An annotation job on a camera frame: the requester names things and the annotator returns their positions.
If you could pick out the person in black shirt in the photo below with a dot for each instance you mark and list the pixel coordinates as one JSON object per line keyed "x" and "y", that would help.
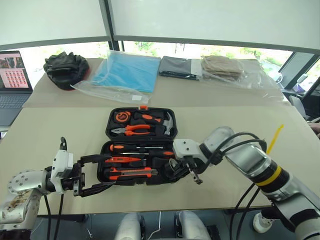
{"x": 314, "y": 123}

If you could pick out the silver rounded robot leg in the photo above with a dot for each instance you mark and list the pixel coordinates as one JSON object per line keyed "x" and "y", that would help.
{"x": 130, "y": 227}
{"x": 191, "y": 227}

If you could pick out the yellow zip tie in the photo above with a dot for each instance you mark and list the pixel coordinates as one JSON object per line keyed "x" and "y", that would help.
{"x": 273, "y": 138}

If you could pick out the thin shaft orange black screwdriver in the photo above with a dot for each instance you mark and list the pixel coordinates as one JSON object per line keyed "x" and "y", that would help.
{"x": 118, "y": 147}

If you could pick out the wide white roller blind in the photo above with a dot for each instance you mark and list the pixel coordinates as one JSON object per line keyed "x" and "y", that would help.
{"x": 215, "y": 20}

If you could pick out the grey window frame post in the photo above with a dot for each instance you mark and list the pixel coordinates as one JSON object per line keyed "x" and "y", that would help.
{"x": 111, "y": 22}

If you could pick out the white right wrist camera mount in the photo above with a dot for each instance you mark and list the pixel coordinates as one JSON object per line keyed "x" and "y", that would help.
{"x": 186, "y": 147}

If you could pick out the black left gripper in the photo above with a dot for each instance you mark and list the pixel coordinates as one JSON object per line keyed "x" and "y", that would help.
{"x": 77, "y": 180}

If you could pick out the black crumpled bag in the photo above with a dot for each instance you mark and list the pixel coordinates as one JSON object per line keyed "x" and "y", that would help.
{"x": 66, "y": 68}

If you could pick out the beige cloth in plastic bag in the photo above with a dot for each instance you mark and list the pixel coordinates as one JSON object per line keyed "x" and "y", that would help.
{"x": 222, "y": 66}

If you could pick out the thick shaft orange black screwdriver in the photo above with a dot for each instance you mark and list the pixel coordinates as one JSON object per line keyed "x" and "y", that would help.
{"x": 162, "y": 153}

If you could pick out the black framed monitor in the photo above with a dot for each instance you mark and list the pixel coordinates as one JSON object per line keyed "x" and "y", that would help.
{"x": 292, "y": 70}

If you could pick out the black electrical tape roll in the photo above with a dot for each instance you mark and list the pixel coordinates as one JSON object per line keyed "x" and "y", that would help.
{"x": 172, "y": 164}

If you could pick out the black tool case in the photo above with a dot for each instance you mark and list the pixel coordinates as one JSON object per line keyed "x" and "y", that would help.
{"x": 140, "y": 117}

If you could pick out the open grey laptop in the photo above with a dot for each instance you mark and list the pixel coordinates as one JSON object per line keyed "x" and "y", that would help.
{"x": 12, "y": 97}

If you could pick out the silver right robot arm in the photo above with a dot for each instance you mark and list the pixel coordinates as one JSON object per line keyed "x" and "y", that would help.
{"x": 250, "y": 160}

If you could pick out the black shoe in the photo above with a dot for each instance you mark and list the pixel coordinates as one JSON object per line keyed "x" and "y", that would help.
{"x": 213, "y": 232}

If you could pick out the orange black tape measure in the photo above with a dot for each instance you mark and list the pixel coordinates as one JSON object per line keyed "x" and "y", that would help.
{"x": 122, "y": 116}

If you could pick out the white sneaker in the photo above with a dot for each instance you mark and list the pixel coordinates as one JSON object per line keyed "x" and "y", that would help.
{"x": 261, "y": 222}

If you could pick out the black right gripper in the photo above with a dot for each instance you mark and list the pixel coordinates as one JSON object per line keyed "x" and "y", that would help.
{"x": 193, "y": 165}

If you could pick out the blue cloth in plastic bag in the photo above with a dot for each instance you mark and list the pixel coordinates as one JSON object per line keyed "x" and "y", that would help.
{"x": 130, "y": 71}

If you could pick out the orange tester pen screwdriver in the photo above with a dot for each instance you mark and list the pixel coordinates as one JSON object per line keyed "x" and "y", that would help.
{"x": 122, "y": 160}

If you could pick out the dark grey cloth in bag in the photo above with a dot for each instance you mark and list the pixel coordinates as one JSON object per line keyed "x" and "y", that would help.
{"x": 175, "y": 66}

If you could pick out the orange black utility knife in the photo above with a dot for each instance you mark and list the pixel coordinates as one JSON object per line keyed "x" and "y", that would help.
{"x": 130, "y": 173}

